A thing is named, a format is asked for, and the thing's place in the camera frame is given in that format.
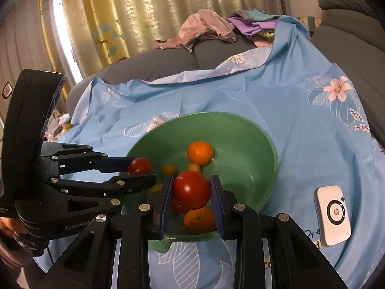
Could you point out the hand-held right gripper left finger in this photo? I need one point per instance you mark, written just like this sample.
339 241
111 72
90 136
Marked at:
166 207

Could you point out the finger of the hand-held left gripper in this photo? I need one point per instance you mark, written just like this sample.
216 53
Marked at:
135 182
114 165

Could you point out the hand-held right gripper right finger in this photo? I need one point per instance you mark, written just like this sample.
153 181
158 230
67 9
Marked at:
216 207

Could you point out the small red tomato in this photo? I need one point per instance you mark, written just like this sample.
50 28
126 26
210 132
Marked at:
140 165

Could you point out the green lime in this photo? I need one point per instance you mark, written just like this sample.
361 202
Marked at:
155 189

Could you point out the large red tomato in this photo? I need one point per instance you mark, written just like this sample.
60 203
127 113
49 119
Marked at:
191 189

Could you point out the small orange kumquat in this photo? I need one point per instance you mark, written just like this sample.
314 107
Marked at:
168 169

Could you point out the green plastic bowl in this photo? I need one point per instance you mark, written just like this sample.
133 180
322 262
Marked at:
240 156

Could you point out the person's left hand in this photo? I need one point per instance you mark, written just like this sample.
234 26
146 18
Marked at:
9 228

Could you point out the orange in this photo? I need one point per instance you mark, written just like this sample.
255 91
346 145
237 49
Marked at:
200 153
200 221

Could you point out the yellow-green small fruit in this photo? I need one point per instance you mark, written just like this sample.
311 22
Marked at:
194 167

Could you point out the grey sofa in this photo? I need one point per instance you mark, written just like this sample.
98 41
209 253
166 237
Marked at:
168 63

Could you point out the white pocket device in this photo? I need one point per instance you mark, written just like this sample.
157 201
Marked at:
332 213

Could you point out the blue floral cloth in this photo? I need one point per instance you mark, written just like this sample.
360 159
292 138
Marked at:
285 102

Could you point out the golden patterned curtain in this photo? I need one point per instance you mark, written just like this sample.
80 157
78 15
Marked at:
135 6

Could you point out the pink garment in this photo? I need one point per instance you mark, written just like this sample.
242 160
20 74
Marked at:
204 25

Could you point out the yellow-green garment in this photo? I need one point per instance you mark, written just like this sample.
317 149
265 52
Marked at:
267 33

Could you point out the purple garment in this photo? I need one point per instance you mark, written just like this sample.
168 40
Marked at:
252 24

